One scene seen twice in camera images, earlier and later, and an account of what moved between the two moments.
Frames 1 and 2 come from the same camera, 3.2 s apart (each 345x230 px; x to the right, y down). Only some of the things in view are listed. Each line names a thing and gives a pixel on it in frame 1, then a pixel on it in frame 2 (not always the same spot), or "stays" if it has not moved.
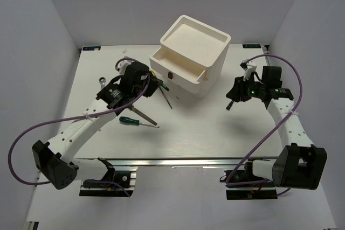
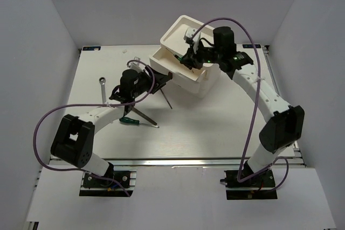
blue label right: (252, 46) stays
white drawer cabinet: (192, 56) stays
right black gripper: (237, 92) -> (192, 58)
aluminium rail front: (185, 162) stays
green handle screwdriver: (130, 120) stays
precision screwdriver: (230, 104) -> (180, 58)
